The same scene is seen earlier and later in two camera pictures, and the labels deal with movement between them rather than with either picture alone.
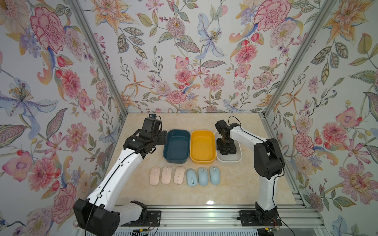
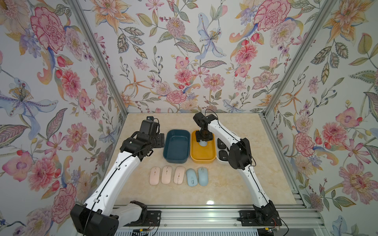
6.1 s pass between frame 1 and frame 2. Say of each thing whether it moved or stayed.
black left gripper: stayed
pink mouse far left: stayed
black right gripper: moved
